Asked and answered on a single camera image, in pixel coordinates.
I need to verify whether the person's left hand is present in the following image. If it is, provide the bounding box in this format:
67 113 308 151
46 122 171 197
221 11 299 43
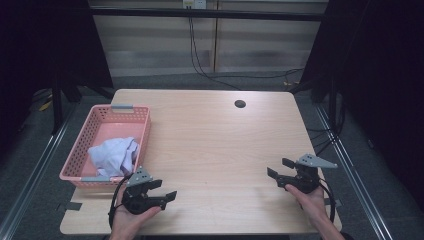
111 184 163 236

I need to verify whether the pale lilac printed shirt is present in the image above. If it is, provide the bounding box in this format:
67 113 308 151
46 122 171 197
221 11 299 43
87 136 140 178

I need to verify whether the black horizontal bar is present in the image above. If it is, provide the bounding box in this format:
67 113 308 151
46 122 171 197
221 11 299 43
89 8 329 23

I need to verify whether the left hand-held gripper black cable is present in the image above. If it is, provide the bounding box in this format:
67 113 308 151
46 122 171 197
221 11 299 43
108 174 133 231

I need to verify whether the pink plastic basket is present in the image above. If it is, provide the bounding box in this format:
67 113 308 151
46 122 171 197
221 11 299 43
59 104 152 190

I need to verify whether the yellow floor object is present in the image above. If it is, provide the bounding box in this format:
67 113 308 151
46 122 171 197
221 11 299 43
38 99 54 113

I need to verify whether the black wall socket cable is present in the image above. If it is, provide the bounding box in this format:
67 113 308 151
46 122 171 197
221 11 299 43
188 6 243 91

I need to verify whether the black curtain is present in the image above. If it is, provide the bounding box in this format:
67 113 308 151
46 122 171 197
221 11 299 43
299 0 424 211
0 0 114 161

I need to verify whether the black metal stand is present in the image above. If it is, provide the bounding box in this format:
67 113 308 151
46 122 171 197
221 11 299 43
51 66 64 135

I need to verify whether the right hand-held gripper black cable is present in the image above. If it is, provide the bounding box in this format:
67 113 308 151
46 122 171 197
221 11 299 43
318 179 336 224

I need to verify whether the white wall socket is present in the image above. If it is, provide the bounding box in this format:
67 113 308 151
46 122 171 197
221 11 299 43
182 0 208 10

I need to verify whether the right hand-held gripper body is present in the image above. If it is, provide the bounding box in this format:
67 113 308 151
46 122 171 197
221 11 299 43
276 153 338 194

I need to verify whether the hand-held gripper black cable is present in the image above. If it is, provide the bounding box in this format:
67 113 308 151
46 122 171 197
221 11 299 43
318 179 336 224
108 174 133 231

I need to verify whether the person's right hand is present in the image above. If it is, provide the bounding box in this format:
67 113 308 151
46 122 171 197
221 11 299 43
284 184 329 229

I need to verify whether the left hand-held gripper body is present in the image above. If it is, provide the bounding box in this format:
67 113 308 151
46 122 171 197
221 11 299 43
121 166 167 216

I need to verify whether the metal floor rail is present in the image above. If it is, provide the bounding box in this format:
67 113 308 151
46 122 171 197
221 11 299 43
0 103 79 240
314 103 394 240

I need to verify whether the black floor cable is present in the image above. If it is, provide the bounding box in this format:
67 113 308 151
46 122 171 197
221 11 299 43
306 99 346 157

